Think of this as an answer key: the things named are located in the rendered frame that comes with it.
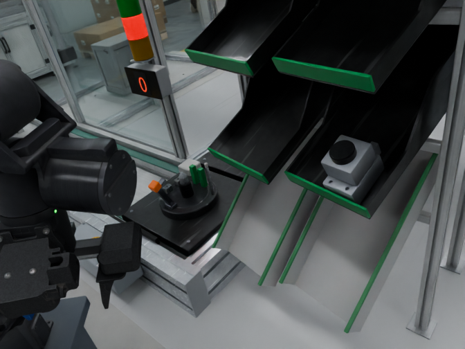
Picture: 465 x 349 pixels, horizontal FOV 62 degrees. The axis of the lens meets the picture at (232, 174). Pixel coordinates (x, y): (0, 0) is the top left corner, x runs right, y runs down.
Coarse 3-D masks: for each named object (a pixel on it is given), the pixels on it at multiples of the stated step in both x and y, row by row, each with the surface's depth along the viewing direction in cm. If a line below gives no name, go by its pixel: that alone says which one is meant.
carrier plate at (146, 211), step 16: (176, 176) 103; (224, 176) 99; (224, 192) 93; (144, 208) 93; (160, 208) 92; (224, 208) 88; (144, 224) 88; (160, 224) 87; (176, 224) 86; (192, 224) 85; (208, 224) 84; (160, 240) 86; (176, 240) 82; (192, 240) 81
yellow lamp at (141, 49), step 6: (132, 42) 91; (138, 42) 91; (144, 42) 91; (132, 48) 92; (138, 48) 92; (144, 48) 92; (150, 48) 93; (132, 54) 94; (138, 54) 92; (144, 54) 92; (150, 54) 93; (138, 60) 93
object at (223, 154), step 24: (264, 72) 65; (264, 96) 67; (288, 96) 64; (312, 96) 55; (240, 120) 65; (264, 120) 63; (288, 120) 61; (312, 120) 57; (216, 144) 64; (240, 144) 63; (264, 144) 60; (288, 144) 55; (240, 168) 59; (264, 168) 57
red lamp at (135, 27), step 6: (126, 18) 88; (132, 18) 88; (138, 18) 89; (126, 24) 89; (132, 24) 89; (138, 24) 89; (144, 24) 90; (126, 30) 90; (132, 30) 89; (138, 30) 90; (144, 30) 91; (132, 36) 90; (138, 36) 90; (144, 36) 91
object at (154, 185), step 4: (152, 180) 83; (160, 180) 85; (164, 180) 84; (152, 184) 83; (156, 184) 82; (160, 184) 83; (152, 188) 82; (156, 188) 83; (160, 188) 83; (156, 192) 83; (160, 192) 84; (164, 192) 85; (160, 196) 86; (164, 196) 85; (168, 196) 86; (164, 200) 87; (168, 200) 86; (168, 204) 88
